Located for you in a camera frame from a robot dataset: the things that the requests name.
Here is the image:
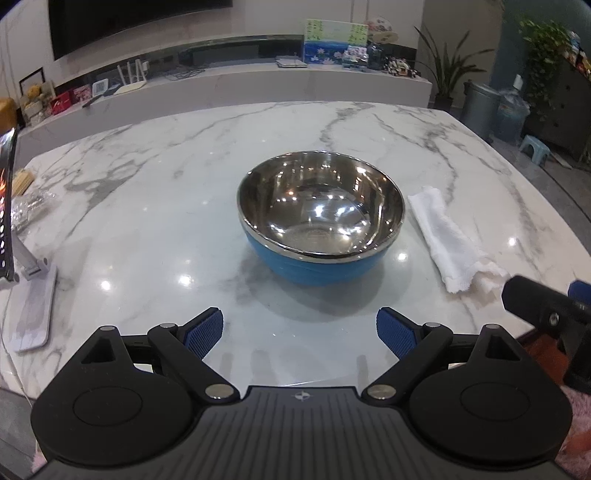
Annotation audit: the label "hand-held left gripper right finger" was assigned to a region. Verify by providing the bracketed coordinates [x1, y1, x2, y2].
[362, 308, 532, 406]

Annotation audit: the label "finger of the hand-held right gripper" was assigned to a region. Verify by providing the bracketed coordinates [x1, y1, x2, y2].
[502, 276, 591, 393]
[568, 280, 591, 306]

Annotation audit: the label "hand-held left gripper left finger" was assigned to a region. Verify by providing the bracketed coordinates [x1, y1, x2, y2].
[69, 308, 241, 404]

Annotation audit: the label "blue steel bowl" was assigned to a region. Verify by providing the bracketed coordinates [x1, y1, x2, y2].
[236, 150, 407, 287]

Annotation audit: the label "white cloth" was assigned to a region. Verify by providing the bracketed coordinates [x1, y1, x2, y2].
[407, 185, 511, 295]

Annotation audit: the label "person's right forearm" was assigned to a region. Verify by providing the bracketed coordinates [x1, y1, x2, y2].
[554, 387, 591, 468]

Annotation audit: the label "small blue stool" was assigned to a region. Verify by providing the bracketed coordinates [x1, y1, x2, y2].
[519, 135, 550, 167]

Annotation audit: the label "grey cabinet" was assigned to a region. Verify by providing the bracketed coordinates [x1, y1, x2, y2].
[542, 60, 591, 160]

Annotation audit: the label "large water jug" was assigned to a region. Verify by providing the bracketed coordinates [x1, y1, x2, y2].
[496, 76, 532, 144]

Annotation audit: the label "metal trash bin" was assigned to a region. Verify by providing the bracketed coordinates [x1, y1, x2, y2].
[462, 80, 502, 137]

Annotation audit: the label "clear plastic bag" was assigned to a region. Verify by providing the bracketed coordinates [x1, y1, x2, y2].
[7, 188, 62, 232]

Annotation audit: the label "long-leaf potted plant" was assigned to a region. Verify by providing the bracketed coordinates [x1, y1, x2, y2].
[413, 25, 485, 112]

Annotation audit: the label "bamboo sticks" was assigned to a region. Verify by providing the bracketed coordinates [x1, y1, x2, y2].
[11, 168, 38, 195]

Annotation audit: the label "pile of snack packets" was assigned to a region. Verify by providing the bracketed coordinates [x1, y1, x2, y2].
[561, 30, 591, 77]

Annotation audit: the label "bushy green plant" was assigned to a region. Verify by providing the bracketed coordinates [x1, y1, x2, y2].
[517, 16, 573, 125]

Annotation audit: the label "white TV console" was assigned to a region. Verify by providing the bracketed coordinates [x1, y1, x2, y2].
[18, 37, 433, 139]

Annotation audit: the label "white router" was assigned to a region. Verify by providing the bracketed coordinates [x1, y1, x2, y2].
[113, 62, 151, 95]

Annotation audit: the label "black and white patterned bag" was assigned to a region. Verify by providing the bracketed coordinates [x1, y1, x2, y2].
[385, 56, 419, 78]

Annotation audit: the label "red box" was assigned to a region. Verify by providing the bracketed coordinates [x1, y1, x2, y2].
[48, 92, 75, 114]

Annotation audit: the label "colourful box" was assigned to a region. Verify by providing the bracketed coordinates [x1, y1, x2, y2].
[342, 46, 370, 70]

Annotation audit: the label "flower painting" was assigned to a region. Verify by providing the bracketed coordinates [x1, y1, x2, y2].
[304, 18, 369, 65]

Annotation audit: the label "black television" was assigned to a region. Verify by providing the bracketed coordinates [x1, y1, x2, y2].
[47, 0, 233, 61]

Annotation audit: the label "black picture frame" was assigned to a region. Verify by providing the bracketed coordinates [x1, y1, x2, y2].
[19, 68, 45, 95]

